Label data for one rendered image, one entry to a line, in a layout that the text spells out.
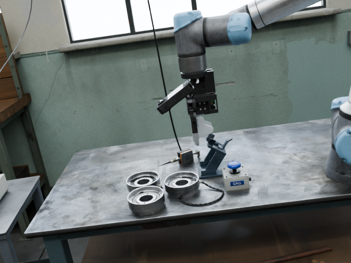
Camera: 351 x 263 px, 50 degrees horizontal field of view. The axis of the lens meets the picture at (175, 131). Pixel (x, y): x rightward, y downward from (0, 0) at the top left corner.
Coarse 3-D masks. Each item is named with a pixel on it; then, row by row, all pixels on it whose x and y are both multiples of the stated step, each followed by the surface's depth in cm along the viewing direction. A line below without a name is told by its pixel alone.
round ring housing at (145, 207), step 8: (136, 192) 112; (144, 192) 112; (160, 192) 110; (128, 200) 106; (136, 200) 108; (144, 200) 110; (152, 200) 106; (160, 200) 105; (136, 208) 104; (144, 208) 103; (152, 208) 104; (160, 208) 107
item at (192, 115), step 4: (192, 108) 102; (192, 112) 101; (192, 116) 101; (192, 120) 102; (192, 124) 102; (196, 124) 103; (192, 128) 103; (196, 128) 104; (192, 132) 104; (196, 132) 104
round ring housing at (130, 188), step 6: (132, 174) 122; (138, 174) 123; (144, 174) 123; (150, 174) 123; (156, 174) 121; (126, 180) 118; (138, 180) 120; (144, 180) 120; (150, 180) 119; (156, 180) 116; (132, 186) 114; (138, 186) 113
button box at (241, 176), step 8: (224, 168) 116; (240, 168) 115; (224, 176) 111; (232, 176) 110; (240, 176) 110; (248, 176) 110; (224, 184) 113; (232, 184) 110; (240, 184) 110; (248, 184) 110
